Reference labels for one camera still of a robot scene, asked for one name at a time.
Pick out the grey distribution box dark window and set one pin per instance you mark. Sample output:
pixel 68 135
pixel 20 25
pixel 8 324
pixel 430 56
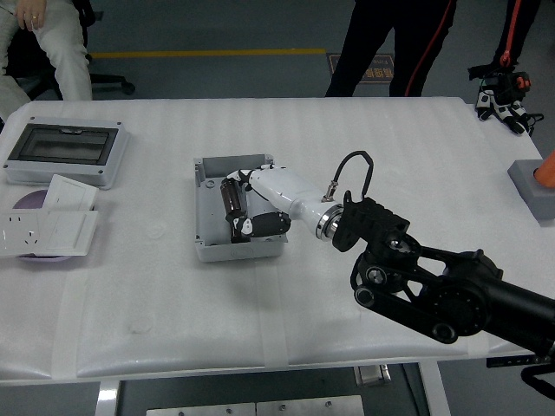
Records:
pixel 65 147

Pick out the standing person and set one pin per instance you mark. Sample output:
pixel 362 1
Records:
pixel 373 34

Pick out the orange cone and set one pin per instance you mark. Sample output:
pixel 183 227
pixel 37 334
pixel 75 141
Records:
pixel 547 171

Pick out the white table frame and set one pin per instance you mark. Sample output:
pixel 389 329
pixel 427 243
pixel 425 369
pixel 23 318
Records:
pixel 106 396

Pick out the grey metal plate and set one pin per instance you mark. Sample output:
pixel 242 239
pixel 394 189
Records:
pixel 310 407
pixel 201 409

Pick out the seated person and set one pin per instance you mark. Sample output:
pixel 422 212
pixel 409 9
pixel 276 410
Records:
pixel 65 52

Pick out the large white switch plate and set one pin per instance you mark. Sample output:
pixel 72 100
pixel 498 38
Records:
pixel 69 232

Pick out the seated person's hand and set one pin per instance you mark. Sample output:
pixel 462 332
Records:
pixel 30 13

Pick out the small metal bracket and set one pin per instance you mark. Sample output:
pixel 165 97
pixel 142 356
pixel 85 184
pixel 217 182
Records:
pixel 373 375

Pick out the standing person's left gloved hand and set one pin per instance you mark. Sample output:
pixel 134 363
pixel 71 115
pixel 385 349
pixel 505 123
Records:
pixel 498 95

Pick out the white wall socket panel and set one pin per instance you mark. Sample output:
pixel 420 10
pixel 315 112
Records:
pixel 19 234

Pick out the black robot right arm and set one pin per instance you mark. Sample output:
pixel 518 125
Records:
pixel 455 299

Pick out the black office chair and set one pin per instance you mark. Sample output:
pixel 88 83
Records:
pixel 108 80

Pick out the open grey plastic box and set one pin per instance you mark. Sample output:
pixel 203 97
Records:
pixel 208 229

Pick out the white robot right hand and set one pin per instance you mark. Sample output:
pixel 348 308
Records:
pixel 282 188

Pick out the standing person's left forearm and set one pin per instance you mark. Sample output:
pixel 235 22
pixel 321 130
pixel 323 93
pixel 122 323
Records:
pixel 516 30

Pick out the grey block base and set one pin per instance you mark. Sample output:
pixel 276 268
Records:
pixel 531 197

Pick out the small white switch plate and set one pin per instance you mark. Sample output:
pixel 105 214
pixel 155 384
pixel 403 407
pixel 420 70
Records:
pixel 71 193

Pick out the white foam table mat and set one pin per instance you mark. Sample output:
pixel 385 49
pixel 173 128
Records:
pixel 173 303

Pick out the dark brown cylindrical battery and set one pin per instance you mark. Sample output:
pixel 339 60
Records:
pixel 232 199

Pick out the purple round plate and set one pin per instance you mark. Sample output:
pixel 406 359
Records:
pixel 30 200

